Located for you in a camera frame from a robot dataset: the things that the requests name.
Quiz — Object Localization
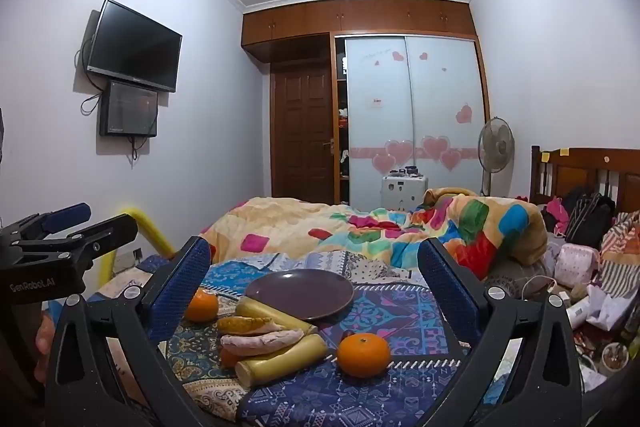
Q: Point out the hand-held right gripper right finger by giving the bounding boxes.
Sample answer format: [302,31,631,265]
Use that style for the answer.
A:
[418,238,583,427]

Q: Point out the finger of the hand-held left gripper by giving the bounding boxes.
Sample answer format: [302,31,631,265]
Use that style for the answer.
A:
[67,214,138,265]
[10,203,92,240]

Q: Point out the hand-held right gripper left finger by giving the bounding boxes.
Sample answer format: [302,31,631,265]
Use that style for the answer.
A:
[46,235,211,427]

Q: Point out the small tangerine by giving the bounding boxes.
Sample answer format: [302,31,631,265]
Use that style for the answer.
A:
[220,347,246,369]
[184,288,220,324]

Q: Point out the small pomelo segment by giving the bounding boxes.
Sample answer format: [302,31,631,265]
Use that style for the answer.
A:
[216,316,273,335]

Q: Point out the yellow banana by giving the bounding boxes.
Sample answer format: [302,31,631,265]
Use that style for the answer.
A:
[235,297,318,335]
[235,333,328,390]

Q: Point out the large pomelo segment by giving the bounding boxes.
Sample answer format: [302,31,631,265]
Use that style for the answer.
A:
[220,328,306,355]

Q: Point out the large tangerine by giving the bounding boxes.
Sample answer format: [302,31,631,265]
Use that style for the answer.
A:
[336,332,392,379]

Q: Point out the purple round plate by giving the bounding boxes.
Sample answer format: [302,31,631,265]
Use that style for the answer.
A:
[245,269,355,322]

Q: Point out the person's left hand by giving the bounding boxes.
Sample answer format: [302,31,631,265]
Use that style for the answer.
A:
[34,312,55,360]

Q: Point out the yellow foam tube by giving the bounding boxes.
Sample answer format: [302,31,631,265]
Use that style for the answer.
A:
[97,207,176,298]

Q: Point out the blue patterned bed sheet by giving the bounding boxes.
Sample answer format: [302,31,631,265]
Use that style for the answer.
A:
[87,249,506,427]

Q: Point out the small white cabinet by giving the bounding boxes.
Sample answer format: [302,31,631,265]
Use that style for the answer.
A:
[381,167,429,212]

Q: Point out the pink clothes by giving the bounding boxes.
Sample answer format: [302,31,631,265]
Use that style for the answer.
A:
[542,197,569,234]

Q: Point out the pink bag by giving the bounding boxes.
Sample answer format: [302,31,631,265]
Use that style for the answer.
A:
[555,243,601,288]

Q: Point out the colourful patchwork quilt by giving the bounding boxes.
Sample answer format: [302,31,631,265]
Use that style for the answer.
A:
[200,187,548,283]

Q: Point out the standing fan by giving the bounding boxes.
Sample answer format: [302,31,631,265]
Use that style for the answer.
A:
[477,117,516,198]

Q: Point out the black backpack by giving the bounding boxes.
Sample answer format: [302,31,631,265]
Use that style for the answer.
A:
[565,192,617,250]

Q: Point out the white crumpled paper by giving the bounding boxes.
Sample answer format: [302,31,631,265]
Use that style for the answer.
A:
[587,284,632,333]

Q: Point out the frosted sliding wardrobe doors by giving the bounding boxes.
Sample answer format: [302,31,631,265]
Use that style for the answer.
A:
[336,34,488,212]

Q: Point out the striped bag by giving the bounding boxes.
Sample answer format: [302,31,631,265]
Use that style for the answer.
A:
[600,212,640,308]

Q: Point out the round cup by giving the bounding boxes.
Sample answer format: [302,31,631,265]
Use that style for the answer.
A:
[600,342,631,376]

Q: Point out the brown wooden door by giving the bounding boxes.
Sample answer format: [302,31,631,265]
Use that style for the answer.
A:
[270,62,335,205]

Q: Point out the wooden overhead cabinet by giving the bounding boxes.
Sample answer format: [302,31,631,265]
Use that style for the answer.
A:
[242,0,476,62]

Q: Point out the black monitor cable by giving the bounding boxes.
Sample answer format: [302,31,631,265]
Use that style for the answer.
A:
[129,136,151,164]

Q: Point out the white cable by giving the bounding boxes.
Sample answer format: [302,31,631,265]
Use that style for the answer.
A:
[522,276,562,304]

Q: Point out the black television cable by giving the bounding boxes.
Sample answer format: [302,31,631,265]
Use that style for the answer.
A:
[75,49,102,116]

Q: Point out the small black wall monitor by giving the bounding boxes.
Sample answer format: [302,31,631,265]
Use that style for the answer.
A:
[99,79,160,138]

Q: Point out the wooden bed frame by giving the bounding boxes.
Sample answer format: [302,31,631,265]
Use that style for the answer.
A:
[530,146,640,208]

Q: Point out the black wall television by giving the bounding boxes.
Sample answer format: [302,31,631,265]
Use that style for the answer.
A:
[85,0,183,94]

